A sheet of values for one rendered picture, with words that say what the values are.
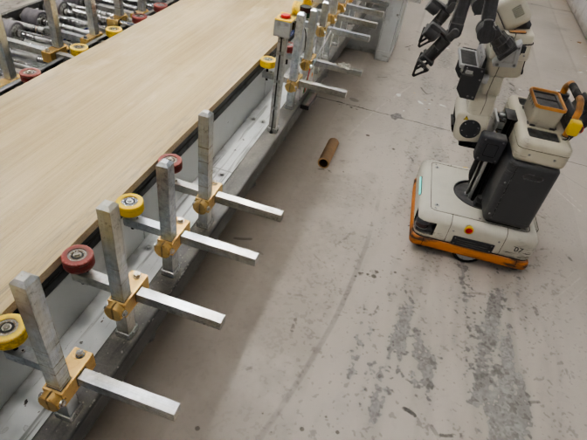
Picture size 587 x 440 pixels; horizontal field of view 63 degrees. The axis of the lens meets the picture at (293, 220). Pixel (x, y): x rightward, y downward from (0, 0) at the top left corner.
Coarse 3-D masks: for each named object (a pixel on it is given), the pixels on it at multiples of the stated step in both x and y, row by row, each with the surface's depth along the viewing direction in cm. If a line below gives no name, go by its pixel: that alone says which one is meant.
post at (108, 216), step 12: (108, 204) 104; (108, 216) 104; (120, 216) 108; (108, 228) 107; (120, 228) 110; (108, 240) 110; (120, 240) 112; (108, 252) 112; (120, 252) 113; (108, 264) 115; (120, 264) 115; (108, 276) 118; (120, 276) 117; (120, 288) 120; (120, 300) 123; (132, 312) 130; (120, 324) 130; (132, 324) 132
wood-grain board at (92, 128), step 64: (192, 0) 293; (256, 0) 309; (64, 64) 209; (128, 64) 216; (192, 64) 225; (256, 64) 236; (0, 128) 166; (64, 128) 171; (128, 128) 176; (192, 128) 185; (0, 192) 142; (64, 192) 145; (128, 192) 152; (0, 256) 124
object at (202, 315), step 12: (72, 276) 130; (84, 276) 129; (96, 276) 130; (108, 288) 129; (144, 288) 129; (144, 300) 127; (156, 300) 126; (168, 300) 127; (180, 300) 127; (168, 312) 127; (180, 312) 126; (192, 312) 125; (204, 312) 125; (216, 312) 126; (204, 324) 126; (216, 324) 124
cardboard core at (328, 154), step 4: (328, 140) 353; (332, 140) 350; (336, 140) 352; (328, 144) 345; (332, 144) 345; (336, 144) 349; (324, 148) 343; (328, 148) 340; (332, 148) 342; (324, 152) 337; (328, 152) 337; (332, 152) 340; (324, 156) 332; (328, 156) 333; (332, 156) 339; (320, 160) 335; (324, 160) 341; (328, 160) 332; (320, 164) 335; (324, 164) 337; (328, 164) 332
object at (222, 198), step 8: (176, 184) 168; (184, 184) 168; (192, 184) 169; (184, 192) 169; (192, 192) 168; (216, 200) 167; (224, 200) 166; (232, 200) 165; (240, 200) 166; (248, 200) 166; (240, 208) 166; (248, 208) 165; (256, 208) 164; (264, 208) 164; (272, 208) 165; (264, 216) 165; (272, 216) 164; (280, 216) 162
